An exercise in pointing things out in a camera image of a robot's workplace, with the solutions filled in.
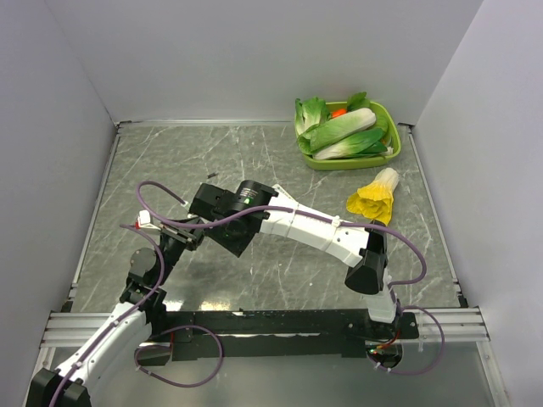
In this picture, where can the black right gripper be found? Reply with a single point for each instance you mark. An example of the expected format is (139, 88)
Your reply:
(236, 248)

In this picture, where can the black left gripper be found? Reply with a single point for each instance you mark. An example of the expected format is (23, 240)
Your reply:
(190, 237)

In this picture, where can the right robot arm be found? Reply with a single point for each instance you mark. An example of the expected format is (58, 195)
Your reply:
(363, 250)

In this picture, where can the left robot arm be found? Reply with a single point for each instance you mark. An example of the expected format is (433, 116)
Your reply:
(139, 314)

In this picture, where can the white remote with buttons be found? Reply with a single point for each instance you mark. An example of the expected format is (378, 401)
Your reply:
(280, 189)

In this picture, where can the black base bar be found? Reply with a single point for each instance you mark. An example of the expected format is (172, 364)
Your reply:
(192, 335)

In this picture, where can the green toy lettuce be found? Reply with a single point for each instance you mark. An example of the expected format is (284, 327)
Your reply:
(309, 113)

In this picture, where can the large green toy cabbage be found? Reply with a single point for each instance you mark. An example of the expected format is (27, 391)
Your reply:
(337, 129)

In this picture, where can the orange toy carrot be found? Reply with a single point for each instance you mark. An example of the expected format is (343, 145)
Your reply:
(338, 112)

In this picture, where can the yellow toy cabbage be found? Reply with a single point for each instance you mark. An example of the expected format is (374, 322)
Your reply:
(375, 201)

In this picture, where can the green toy bok choy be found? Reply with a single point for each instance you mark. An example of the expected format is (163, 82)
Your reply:
(367, 142)

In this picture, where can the green plastic basket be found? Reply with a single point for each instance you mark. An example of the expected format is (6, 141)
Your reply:
(371, 158)

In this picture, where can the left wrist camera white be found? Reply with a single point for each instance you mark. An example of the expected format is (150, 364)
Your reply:
(147, 223)

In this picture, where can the aluminium frame rail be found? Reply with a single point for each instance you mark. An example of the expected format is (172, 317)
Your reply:
(72, 330)

